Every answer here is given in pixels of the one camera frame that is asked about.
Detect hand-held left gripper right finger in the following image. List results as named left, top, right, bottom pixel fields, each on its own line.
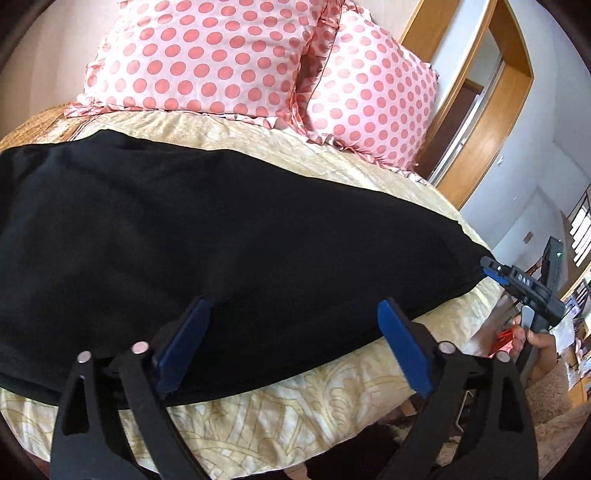
left=376, top=299, right=540, bottom=480

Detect cream patterned bed cover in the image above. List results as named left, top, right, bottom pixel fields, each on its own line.
left=0, top=105, right=518, bottom=476

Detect beige shaggy rug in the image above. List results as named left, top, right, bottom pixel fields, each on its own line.
left=434, top=357, right=591, bottom=480

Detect black pants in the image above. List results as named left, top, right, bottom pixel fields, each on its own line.
left=0, top=129, right=491, bottom=408

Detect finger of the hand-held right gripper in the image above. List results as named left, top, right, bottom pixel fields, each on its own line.
left=479, top=257, right=509, bottom=289

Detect dark monitor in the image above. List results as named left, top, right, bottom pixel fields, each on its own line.
left=539, top=236, right=566, bottom=296

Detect person's right hand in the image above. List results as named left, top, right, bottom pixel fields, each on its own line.
left=512, top=325, right=558, bottom=381

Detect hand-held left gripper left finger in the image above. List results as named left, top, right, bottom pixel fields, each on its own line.
left=50, top=296, right=218, bottom=480

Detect wooden door frame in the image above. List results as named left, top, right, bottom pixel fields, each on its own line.
left=399, top=0, right=535, bottom=210

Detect small pink polka dot pillow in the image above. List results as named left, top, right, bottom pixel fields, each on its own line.
left=295, top=7, right=439, bottom=183

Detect wooden desk with clutter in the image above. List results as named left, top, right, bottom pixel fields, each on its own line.
left=551, top=210, right=591, bottom=398

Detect large pink polka dot pillow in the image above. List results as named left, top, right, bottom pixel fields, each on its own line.
left=64, top=0, right=345, bottom=132

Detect red object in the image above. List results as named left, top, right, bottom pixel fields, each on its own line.
left=496, top=327, right=517, bottom=357

